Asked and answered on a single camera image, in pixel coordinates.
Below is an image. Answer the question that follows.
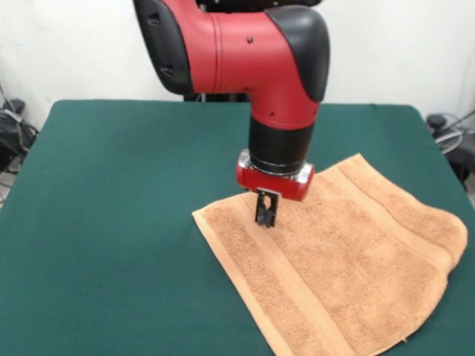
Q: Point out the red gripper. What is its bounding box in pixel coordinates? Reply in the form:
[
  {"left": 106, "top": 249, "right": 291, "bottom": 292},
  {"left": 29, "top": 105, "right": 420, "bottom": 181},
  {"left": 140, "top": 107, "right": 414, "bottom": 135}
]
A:
[{"left": 236, "top": 148, "right": 316, "bottom": 229}]

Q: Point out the orange terry towel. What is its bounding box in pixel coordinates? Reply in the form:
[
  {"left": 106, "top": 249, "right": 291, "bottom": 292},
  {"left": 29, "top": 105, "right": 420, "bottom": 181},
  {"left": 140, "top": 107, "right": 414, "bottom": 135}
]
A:
[{"left": 191, "top": 152, "right": 469, "bottom": 356}]

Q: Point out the dark green table cloth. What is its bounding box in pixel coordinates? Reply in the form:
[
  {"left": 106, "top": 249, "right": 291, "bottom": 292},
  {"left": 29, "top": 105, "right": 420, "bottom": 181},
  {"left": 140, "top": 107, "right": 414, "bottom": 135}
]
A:
[{"left": 0, "top": 99, "right": 475, "bottom": 356}]

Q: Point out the black stand base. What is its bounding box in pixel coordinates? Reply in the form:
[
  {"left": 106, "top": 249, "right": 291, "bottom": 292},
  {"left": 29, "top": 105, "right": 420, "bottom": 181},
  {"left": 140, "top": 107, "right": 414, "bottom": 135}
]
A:
[
  {"left": 425, "top": 112, "right": 475, "bottom": 194},
  {"left": 0, "top": 98, "right": 40, "bottom": 175}
]

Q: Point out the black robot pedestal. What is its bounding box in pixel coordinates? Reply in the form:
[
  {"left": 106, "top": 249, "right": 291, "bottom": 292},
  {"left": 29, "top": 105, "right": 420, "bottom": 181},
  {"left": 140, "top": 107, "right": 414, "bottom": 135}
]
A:
[{"left": 182, "top": 0, "right": 322, "bottom": 103}]

